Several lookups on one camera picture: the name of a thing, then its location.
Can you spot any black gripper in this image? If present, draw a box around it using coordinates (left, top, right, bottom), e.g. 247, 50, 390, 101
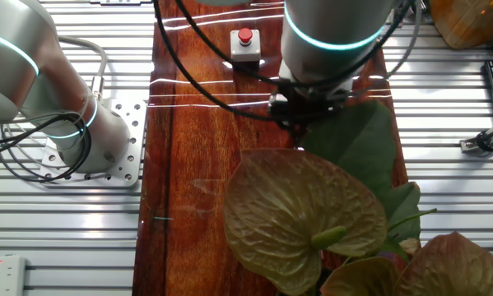
286, 84, 346, 124

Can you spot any brown cardboard box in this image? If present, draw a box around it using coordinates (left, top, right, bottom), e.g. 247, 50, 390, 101
428, 0, 493, 50

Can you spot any red push button box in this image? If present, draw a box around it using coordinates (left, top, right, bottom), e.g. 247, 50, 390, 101
230, 27, 263, 63

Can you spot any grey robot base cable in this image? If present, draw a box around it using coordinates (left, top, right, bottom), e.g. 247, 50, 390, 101
54, 35, 109, 99

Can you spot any glossy wood pattern mat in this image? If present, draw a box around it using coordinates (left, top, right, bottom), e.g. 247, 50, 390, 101
131, 0, 410, 296

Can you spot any anthurium plant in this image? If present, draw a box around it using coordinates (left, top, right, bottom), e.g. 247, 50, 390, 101
222, 100, 493, 296

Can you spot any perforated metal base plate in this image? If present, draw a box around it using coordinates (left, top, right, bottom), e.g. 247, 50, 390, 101
38, 98, 147, 189

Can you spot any white power strip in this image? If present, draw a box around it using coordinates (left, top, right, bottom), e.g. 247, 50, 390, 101
0, 253, 28, 296

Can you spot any black cable bundle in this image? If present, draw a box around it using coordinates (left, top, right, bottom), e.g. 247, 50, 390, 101
0, 110, 94, 183

